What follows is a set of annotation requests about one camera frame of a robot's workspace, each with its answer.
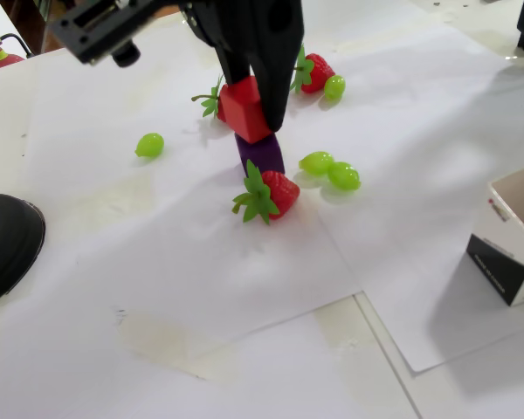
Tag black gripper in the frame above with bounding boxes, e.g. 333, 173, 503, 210
178, 0, 305, 133

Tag red wooden cube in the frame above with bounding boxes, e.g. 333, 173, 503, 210
217, 75, 272, 145

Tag purple wooden cube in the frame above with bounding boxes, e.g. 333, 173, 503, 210
234, 132, 286, 175

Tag red plastic strawberry green leaves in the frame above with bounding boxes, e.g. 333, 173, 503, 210
190, 73, 228, 123
231, 159, 301, 226
289, 43, 336, 95

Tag green plastic grape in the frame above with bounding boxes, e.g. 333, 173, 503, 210
327, 161, 362, 192
322, 74, 347, 101
134, 132, 165, 160
298, 150, 335, 178

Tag red fire extinguisher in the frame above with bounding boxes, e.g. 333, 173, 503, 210
0, 30, 34, 72

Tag black round dome object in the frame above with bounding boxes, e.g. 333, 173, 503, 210
0, 193, 47, 311

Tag open white black cardboard box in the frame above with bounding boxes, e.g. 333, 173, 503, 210
465, 161, 524, 307

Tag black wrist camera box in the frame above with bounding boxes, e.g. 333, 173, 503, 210
47, 0, 180, 69

